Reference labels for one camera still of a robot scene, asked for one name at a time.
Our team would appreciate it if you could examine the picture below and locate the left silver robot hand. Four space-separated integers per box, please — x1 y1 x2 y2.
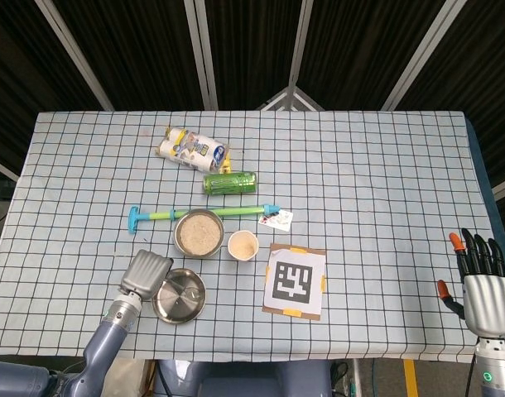
118 248 175 302

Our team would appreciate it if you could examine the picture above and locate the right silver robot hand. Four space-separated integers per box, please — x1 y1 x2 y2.
437 227 505 338

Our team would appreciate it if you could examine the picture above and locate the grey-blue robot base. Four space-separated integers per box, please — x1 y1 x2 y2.
152 358 332 397

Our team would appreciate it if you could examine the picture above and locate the steel bowl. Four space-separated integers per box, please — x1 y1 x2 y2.
172 208 226 260

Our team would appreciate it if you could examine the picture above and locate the white uncooked rice heap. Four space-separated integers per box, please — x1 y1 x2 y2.
178 213 221 253

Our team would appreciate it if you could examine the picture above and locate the white paper cup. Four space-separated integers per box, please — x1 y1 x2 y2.
227 230 260 262

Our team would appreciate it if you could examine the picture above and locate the steel plate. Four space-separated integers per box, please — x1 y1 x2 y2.
151 267 207 325

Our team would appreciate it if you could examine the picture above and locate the yellow floor tape strip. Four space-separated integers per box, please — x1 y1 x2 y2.
402 358 419 397

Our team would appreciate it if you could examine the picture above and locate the green and blue toy pump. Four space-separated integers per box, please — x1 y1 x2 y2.
127 203 281 235

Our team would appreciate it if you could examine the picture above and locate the green energy drink can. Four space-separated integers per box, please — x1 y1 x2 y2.
202 170 258 195

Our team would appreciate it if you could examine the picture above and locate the white snack bottle pack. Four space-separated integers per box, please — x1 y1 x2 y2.
154 126 233 174

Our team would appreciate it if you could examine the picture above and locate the playing card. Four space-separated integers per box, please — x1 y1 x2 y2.
258 209 295 230

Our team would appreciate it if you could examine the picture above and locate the cardboard with marker sheet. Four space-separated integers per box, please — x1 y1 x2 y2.
262 242 328 323

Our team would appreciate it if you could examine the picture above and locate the blue checkered tablecloth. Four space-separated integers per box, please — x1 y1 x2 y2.
0 109 505 365

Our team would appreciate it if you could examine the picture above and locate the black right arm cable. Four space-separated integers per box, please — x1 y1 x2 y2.
463 351 479 397

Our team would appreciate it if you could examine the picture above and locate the blue floor cable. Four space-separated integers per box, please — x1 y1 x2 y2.
370 358 382 397

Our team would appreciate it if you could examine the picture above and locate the white triangular frame foot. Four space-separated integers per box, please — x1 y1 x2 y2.
256 80 325 111

